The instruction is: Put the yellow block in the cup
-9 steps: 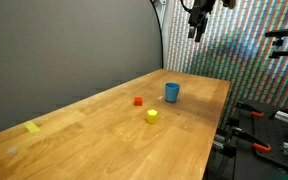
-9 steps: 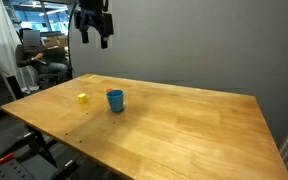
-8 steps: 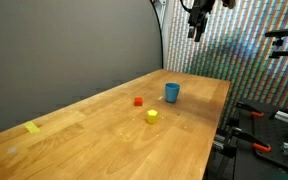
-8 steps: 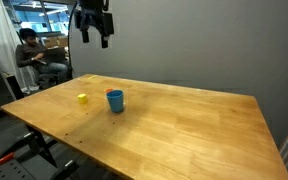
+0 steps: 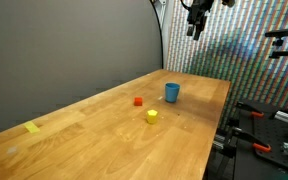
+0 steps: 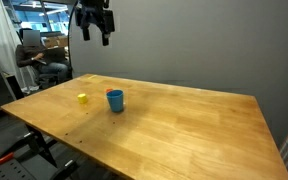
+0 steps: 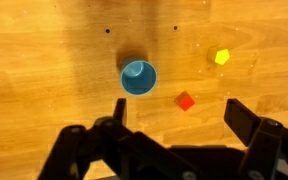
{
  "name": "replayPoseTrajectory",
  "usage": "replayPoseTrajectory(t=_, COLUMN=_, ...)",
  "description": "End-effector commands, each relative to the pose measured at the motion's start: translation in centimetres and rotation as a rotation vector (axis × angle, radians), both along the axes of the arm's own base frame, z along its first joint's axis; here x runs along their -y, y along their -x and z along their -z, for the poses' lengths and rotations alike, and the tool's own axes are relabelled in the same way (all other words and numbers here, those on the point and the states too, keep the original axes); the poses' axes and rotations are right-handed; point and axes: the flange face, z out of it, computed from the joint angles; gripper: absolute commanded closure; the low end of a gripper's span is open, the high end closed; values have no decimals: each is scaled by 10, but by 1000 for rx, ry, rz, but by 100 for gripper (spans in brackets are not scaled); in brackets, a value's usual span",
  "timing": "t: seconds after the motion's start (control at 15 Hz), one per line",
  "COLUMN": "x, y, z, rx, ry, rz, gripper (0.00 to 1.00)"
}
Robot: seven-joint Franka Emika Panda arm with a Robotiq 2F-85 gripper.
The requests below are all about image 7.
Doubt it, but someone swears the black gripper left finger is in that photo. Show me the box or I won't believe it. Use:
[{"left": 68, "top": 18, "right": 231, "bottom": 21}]
[{"left": 37, "top": 97, "right": 198, "bottom": 180}]

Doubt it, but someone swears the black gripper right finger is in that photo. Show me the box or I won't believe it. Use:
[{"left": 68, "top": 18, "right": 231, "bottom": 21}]
[{"left": 223, "top": 98, "right": 288, "bottom": 180}]

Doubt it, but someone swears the yellow block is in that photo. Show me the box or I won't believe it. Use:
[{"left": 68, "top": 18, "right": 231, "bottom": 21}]
[{"left": 207, "top": 46, "right": 232, "bottom": 66}]

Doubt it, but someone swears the blue plastic cup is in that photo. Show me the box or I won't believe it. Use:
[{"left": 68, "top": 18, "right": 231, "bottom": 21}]
[{"left": 119, "top": 56, "right": 159, "bottom": 97}]

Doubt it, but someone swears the red block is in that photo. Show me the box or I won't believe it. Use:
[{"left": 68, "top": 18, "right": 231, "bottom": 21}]
[{"left": 173, "top": 90, "right": 197, "bottom": 112}]

